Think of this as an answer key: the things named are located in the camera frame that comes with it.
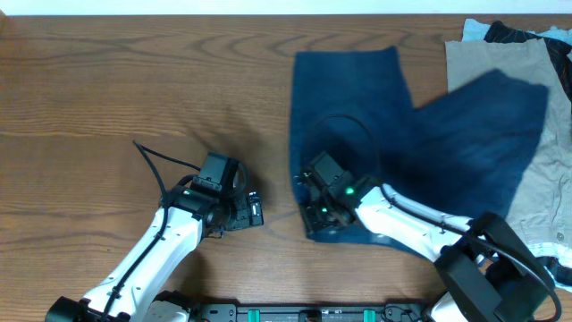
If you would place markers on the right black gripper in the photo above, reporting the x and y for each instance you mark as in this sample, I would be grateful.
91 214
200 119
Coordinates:
313 222

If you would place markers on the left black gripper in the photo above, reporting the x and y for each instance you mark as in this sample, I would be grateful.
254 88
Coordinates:
244 217

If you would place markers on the dark blue denim shorts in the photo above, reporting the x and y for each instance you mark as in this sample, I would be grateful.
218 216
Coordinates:
464 153

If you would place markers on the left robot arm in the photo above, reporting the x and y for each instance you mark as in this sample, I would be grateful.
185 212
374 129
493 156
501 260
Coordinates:
133 291

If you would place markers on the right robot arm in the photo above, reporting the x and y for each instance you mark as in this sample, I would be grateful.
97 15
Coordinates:
489 273

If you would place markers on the beige khaki shorts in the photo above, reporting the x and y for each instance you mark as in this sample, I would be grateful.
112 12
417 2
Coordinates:
541 210

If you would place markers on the light blue garment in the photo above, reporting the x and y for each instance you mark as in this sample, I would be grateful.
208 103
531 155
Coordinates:
474 30

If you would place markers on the black mounting rail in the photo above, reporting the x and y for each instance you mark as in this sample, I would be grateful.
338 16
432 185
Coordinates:
392 312

